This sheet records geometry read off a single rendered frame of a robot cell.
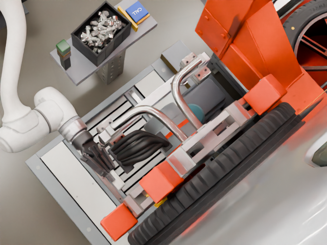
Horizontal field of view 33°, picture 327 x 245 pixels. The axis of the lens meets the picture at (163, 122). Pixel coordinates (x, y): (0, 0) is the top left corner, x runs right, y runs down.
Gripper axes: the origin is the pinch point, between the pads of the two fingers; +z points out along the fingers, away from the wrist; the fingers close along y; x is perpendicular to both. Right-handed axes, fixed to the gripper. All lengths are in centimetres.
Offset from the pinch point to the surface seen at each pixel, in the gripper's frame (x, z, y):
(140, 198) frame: 23.0, 11.8, 26.4
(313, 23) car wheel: 67, 1, -85
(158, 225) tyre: 27.3, 20.8, 33.6
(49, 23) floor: -22, -87, -68
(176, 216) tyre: 34, 22, 34
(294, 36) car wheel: 59, 0, -77
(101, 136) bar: 25.1, -9.3, 24.3
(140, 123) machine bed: -17, -19, -64
